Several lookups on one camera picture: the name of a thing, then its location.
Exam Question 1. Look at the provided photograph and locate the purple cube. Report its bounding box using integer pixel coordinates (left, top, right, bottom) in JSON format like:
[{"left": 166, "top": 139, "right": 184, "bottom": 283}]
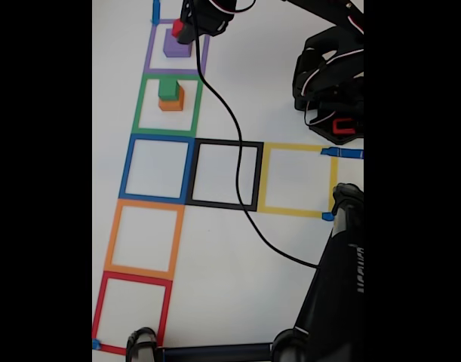
[{"left": 163, "top": 28, "right": 195, "bottom": 58}]

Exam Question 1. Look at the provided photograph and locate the green cube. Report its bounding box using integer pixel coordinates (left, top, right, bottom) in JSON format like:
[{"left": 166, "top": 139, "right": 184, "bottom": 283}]
[{"left": 158, "top": 78, "right": 180, "bottom": 101}]

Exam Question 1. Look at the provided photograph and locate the orange cube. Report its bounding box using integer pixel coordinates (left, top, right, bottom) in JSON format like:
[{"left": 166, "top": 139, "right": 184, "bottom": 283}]
[{"left": 158, "top": 86, "right": 185, "bottom": 112}]

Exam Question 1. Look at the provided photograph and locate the red printed clamp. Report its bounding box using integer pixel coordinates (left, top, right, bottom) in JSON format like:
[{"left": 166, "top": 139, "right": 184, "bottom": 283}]
[{"left": 331, "top": 117, "right": 356, "bottom": 136}]

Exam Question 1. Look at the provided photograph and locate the purple square frame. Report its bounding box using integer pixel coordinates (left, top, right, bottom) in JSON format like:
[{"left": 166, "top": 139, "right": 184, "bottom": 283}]
[{"left": 143, "top": 17, "right": 213, "bottom": 75}]

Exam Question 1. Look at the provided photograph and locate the green square frame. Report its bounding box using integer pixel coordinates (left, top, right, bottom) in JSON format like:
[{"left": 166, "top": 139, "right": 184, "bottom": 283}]
[{"left": 131, "top": 73, "right": 204, "bottom": 139}]

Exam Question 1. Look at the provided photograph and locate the black square frame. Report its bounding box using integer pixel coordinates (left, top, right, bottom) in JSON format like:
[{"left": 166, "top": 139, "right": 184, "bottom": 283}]
[{"left": 184, "top": 137, "right": 264, "bottom": 212}]

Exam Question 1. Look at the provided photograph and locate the black camera cable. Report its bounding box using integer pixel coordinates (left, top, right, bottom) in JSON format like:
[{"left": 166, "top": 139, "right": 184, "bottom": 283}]
[{"left": 186, "top": 0, "right": 321, "bottom": 269}]

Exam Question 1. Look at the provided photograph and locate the blue square frame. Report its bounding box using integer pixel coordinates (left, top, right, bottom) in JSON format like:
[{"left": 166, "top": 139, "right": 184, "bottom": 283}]
[{"left": 118, "top": 133, "right": 196, "bottom": 204}]

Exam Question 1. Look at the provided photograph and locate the yellow square frame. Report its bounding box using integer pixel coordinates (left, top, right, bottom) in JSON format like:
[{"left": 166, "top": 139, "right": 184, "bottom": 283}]
[{"left": 257, "top": 142, "right": 339, "bottom": 219}]

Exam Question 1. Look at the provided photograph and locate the orange square frame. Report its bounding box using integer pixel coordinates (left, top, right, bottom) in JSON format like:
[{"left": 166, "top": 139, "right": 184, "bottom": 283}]
[{"left": 103, "top": 198, "right": 186, "bottom": 281}]

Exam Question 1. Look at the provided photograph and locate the red square frame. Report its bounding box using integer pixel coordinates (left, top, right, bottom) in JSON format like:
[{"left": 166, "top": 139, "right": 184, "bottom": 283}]
[{"left": 92, "top": 270, "right": 174, "bottom": 356}]

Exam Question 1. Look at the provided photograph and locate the black camera tripod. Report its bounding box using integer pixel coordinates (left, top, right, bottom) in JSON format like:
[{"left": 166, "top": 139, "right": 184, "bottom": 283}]
[{"left": 124, "top": 183, "right": 364, "bottom": 362}]

